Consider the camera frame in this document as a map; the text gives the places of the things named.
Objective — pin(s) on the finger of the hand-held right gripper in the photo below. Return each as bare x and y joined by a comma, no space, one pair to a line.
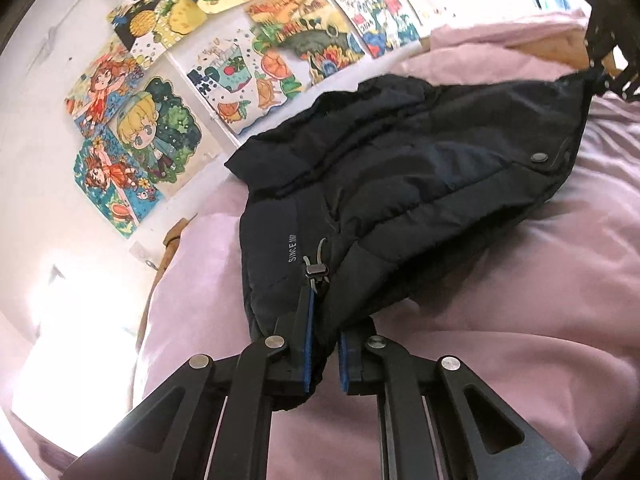
597,35
627,85

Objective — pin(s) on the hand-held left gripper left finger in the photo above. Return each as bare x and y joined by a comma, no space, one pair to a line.
308,340

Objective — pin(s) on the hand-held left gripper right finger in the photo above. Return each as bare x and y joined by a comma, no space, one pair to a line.
344,360

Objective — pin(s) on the black puffer jacket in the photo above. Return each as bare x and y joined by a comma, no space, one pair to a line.
400,170

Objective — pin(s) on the folded pink sheet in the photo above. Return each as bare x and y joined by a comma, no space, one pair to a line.
480,35

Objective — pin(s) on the pink blanket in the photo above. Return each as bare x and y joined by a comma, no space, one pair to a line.
500,310

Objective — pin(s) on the city drawing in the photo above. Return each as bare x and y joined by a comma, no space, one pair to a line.
372,7

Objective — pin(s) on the bright window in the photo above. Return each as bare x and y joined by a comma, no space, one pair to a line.
75,360

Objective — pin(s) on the girl on blue drawing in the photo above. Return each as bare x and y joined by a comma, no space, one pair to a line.
115,185

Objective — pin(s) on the blond character drawing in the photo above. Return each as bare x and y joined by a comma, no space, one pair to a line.
155,135

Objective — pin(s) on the turtles drawing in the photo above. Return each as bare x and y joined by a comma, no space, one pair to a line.
245,80

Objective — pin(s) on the landscape drawing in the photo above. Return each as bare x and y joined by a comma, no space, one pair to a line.
305,30

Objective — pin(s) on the orange-haired girl drawing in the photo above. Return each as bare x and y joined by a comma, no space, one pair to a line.
102,87

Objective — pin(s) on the pineapple drawing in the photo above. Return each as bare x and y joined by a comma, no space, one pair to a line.
155,15

